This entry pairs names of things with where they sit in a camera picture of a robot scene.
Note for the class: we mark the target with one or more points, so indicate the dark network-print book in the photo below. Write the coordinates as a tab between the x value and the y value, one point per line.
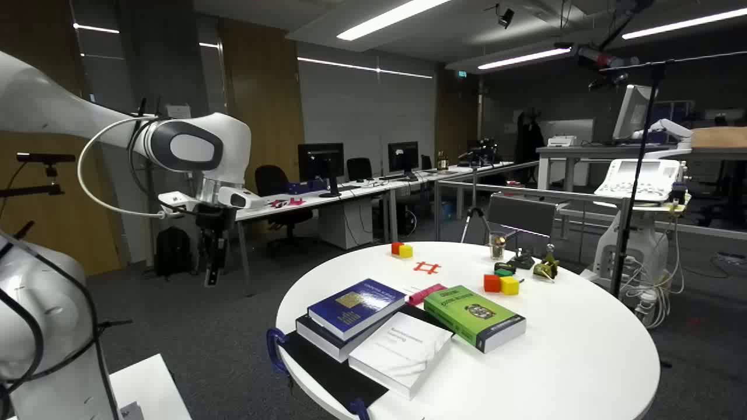
327	346

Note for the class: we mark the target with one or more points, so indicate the tall black stand pole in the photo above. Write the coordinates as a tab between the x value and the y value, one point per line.
627	235

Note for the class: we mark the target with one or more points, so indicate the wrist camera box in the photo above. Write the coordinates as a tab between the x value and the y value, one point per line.
181	201

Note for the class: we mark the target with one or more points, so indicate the ceiling strip light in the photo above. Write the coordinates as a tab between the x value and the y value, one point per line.
388	17
94	30
526	58
685	25
366	69

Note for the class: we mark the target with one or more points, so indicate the black ceiling camera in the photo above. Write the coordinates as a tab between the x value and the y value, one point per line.
505	16

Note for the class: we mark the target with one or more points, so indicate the orange cube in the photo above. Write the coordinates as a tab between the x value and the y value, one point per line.
491	283
395	249

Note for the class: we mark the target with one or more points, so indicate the blue table clamp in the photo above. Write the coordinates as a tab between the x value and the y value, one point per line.
359	409
271	342

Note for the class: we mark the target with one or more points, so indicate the black camera tripod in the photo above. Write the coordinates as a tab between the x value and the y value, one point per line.
473	222

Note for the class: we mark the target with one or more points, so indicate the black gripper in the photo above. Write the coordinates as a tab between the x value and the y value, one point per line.
213	222

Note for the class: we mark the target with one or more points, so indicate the black computer monitor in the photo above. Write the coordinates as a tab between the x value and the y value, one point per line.
321	162
402	157

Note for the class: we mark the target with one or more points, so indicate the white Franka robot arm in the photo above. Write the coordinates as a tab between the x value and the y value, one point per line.
48	312

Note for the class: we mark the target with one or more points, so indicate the dark toy figure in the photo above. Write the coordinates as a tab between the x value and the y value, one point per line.
547	269

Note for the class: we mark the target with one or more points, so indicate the dark hanging coat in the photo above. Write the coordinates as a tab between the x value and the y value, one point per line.
528	142

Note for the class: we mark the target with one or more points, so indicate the white robot base platform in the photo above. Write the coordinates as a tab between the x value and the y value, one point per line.
149	389

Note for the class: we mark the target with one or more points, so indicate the white book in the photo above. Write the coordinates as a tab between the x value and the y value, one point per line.
397	351

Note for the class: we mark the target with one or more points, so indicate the white ultrasound machine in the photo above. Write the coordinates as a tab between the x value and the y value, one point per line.
661	178

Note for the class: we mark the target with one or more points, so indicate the green book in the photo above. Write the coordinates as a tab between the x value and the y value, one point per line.
467	312

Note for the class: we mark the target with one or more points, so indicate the blue hardcover book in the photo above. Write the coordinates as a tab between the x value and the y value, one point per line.
354	305

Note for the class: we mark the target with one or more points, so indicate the small glass cup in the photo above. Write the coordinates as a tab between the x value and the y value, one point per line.
498	249

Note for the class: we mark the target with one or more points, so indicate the yellow cube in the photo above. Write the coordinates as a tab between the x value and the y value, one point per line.
406	253
510	285

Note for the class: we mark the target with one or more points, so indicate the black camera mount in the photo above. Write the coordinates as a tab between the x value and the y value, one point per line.
48	157

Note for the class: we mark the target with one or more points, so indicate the pink flat book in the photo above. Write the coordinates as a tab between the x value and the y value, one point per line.
425	296

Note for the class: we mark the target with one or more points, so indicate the black backpack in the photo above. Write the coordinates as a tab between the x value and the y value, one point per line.
173	251

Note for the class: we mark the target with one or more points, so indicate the cardboard box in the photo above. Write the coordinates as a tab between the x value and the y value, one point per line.
719	138

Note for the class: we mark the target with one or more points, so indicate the long white office desk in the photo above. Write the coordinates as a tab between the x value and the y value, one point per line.
366	188

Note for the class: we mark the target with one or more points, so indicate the white whiteboard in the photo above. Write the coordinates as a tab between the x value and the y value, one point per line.
573	130

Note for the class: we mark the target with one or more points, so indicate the metal railing frame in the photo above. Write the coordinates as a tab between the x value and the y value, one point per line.
505	191

